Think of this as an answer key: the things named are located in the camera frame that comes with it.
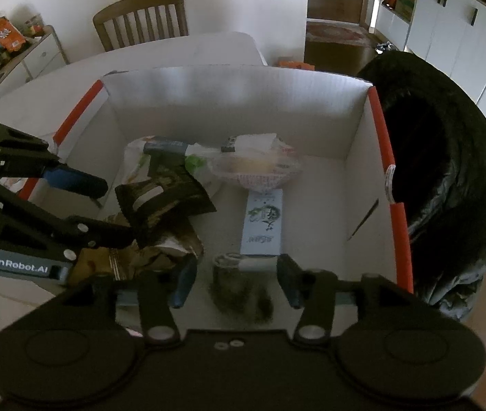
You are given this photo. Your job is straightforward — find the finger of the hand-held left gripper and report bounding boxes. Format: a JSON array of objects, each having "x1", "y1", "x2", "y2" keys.
[
  {"x1": 0, "y1": 177, "x2": 136, "y2": 252},
  {"x1": 0, "y1": 115, "x2": 109, "y2": 200}
]

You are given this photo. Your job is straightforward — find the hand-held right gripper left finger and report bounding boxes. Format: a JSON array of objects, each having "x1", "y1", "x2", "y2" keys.
[{"x1": 91, "y1": 254, "x2": 198, "y2": 345}]

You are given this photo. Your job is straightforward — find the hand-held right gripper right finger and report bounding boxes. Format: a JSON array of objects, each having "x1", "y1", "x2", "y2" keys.
[{"x1": 276, "y1": 253, "x2": 398, "y2": 345}]

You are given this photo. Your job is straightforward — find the brown wrapper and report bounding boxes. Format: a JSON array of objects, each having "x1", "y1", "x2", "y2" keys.
[{"x1": 69, "y1": 218, "x2": 205, "y2": 285}]

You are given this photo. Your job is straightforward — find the small dark jar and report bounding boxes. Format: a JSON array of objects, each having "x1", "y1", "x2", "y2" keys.
[{"x1": 208, "y1": 252, "x2": 276, "y2": 323}]

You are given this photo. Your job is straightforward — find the light blue printed carton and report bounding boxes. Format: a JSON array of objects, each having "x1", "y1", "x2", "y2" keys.
[{"x1": 240, "y1": 189, "x2": 285, "y2": 258}]

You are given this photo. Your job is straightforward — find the white and green packet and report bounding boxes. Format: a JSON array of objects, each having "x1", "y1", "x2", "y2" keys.
[{"x1": 123, "y1": 136, "x2": 223, "y2": 194}]

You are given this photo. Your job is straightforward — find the dark green snack packet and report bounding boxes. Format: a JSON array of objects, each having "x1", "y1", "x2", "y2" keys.
[{"x1": 114, "y1": 165, "x2": 217, "y2": 249}]

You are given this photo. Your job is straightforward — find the clear plastic snack bag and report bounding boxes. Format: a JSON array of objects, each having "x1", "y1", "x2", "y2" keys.
[{"x1": 209, "y1": 134, "x2": 304, "y2": 190}]

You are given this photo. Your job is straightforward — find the red and white cardboard box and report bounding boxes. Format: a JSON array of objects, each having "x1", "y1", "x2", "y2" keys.
[{"x1": 24, "y1": 65, "x2": 415, "y2": 307}]

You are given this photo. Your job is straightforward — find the white side cabinet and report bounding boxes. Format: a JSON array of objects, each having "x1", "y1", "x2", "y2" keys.
[{"x1": 0, "y1": 26, "x2": 70, "y2": 104}]

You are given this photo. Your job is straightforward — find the orange snack bag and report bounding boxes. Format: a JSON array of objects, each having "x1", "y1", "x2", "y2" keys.
[{"x1": 0, "y1": 17, "x2": 28, "y2": 51}]

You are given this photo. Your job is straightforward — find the brown wooden chair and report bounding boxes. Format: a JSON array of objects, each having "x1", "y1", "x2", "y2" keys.
[{"x1": 93, "y1": 0, "x2": 189, "y2": 52}]

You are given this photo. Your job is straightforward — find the orange box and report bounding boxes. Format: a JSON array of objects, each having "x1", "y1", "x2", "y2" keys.
[{"x1": 277, "y1": 57, "x2": 315, "y2": 72}]

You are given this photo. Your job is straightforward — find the patterned floor rug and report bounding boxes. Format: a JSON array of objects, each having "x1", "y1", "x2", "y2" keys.
[{"x1": 305, "y1": 21, "x2": 369, "y2": 46}]

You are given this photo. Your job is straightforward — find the white wall cabinet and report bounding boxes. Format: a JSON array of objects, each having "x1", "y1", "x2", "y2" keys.
[{"x1": 374, "y1": 0, "x2": 486, "y2": 104}]

